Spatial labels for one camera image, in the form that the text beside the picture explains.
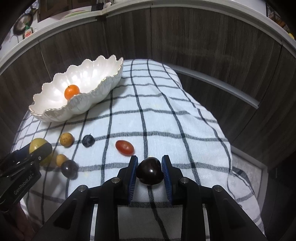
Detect green yellow round fruit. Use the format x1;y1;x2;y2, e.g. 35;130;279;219
29;138;53;167

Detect brown longan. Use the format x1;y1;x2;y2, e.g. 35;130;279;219
56;154;68;167
60;133;74;148

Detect small blueberry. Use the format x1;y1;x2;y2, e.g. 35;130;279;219
82;135;95;148

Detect dark purple plum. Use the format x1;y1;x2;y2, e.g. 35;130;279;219
136;157;164;186

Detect red cherry tomato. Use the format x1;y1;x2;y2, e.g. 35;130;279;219
115;140;134;156

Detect orange mandarin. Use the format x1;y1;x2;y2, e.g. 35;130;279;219
64;84;80;100

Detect white scalloped ceramic bowl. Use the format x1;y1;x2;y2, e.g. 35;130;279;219
29;55;123;123

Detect checkered white blue cloth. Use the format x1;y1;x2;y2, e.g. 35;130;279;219
13;60;264;240

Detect green dish soap bottle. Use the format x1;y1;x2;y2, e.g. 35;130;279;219
23;25;34;39

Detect hanging frying pan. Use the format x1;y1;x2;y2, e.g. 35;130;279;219
13;13;34;36

